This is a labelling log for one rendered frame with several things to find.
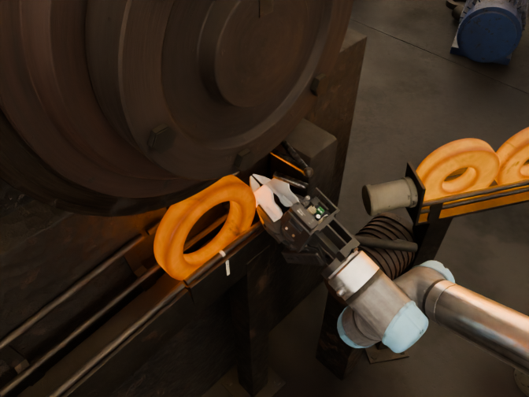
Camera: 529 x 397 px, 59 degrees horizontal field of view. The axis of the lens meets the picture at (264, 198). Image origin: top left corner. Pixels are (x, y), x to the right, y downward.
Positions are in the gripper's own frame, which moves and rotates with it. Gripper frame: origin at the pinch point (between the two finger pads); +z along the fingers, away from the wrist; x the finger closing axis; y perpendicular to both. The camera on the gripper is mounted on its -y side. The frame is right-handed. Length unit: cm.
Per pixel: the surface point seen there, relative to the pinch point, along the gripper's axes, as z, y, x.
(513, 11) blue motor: 10, -50, -193
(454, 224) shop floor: -37, -67, -87
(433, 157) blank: -17.4, 6.1, -27.0
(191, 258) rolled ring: -2.9, -3.9, 16.1
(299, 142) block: -0.3, 5.1, -8.9
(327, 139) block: -2.8, 6.0, -13.1
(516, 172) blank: -30, 5, -40
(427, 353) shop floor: -55, -61, -37
